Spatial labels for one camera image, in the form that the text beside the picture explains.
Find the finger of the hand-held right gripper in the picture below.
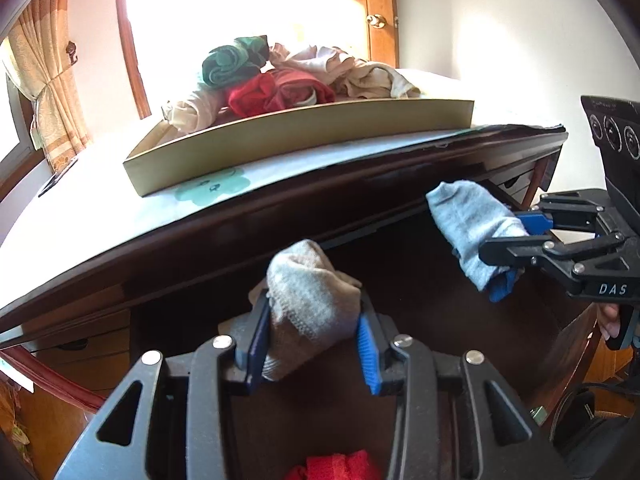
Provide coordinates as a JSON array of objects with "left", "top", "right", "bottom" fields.
[
  {"left": 514, "top": 188, "right": 609, "bottom": 237},
  {"left": 477, "top": 231, "right": 631, "bottom": 282}
]

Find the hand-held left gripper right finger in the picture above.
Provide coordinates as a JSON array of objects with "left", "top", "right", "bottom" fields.
[{"left": 355, "top": 300, "right": 568, "bottom": 480}]

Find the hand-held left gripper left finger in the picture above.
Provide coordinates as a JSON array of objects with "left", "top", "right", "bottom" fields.
[{"left": 52, "top": 292, "right": 274, "bottom": 480}]

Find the dark wooden drawer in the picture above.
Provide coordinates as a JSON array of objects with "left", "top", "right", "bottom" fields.
[{"left": 127, "top": 180, "right": 598, "bottom": 480}]

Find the light grey sock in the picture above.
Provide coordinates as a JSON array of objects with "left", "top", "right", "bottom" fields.
[{"left": 425, "top": 180, "right": 532, "bottom": 304}]

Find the grey beige sock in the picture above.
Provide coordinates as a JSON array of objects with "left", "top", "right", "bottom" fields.
[{"left": 248, "top": 239, "right": 364, "bottom": 384}]

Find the shallow cardboard box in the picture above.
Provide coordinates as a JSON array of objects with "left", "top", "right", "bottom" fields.
[{"left": 122, "top": 97, "right": 476, "bottom": 197}]

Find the cream floral underwear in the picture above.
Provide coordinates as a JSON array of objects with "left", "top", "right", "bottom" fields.
[{"left": 269, "top": 43, "right": 422, "bottom": 101}]

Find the red cloth garment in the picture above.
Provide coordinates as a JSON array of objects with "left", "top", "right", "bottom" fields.
[{"left": 226, "top": 70, "right": 337, "bottom": 118}]

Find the green and black sock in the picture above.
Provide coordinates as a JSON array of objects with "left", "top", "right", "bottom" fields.
[{"left": 201, "top": 35, "right": 272, "bottom": 89}]

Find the small wooden desk drawer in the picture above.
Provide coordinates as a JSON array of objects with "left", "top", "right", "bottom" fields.
[
  {"left": 22, "top": 307, "right": 132, "bottom": 393},
  {"left": 486, "top": 157, "right": 557, "bottom": 212}
]

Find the person's right hand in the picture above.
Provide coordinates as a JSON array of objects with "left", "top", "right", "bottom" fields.
[{"left": 596, "top": 302, "right": 623, "bottom": 348}]

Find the red sock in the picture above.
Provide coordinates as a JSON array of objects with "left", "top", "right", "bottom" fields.
[{"left": 284, "top": 449, "right": 384, "bottom": 480}]

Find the dark wooden desk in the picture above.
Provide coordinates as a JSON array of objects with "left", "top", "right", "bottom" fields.
[{"left": 0, "top": 127, "right": 598, "bottom": 480}]

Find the wooden cabinet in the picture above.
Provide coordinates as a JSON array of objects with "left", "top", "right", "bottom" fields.
[{"left": 582, "top": 342, "right": 640, "bottom": 387}]

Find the pale table mat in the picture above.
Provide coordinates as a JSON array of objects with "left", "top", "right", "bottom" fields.
[{"left": 0, "top": 67, "right": 568, "bottom": 311}]

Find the reddish wooden chair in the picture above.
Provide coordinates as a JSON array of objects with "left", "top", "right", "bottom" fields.
[{"left": 0, "top": 347, "right": 107, "bottom": 413}]

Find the beige garment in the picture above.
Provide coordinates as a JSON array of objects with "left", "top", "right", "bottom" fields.
[{"left": 160, "top": 86, "right": 232, "bottom": 136}]

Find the black flat object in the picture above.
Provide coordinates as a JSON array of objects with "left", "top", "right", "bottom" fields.
[{"left": 37, "top": 156, "right": 79, "bottom": 199}]

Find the window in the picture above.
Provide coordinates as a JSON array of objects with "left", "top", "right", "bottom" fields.
[{"left": 0, "top": 74, "right": 47, "bottom": 202}]

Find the cream patterned curtain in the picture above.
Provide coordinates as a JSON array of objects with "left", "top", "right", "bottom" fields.
[{"left": 0, "top": 0, "right": 94, "bottom": 174}]

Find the wooden door frame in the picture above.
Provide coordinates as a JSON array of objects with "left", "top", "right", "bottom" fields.
[{"left": 114, "top": 0, "right": 152, "bottom": 121}]

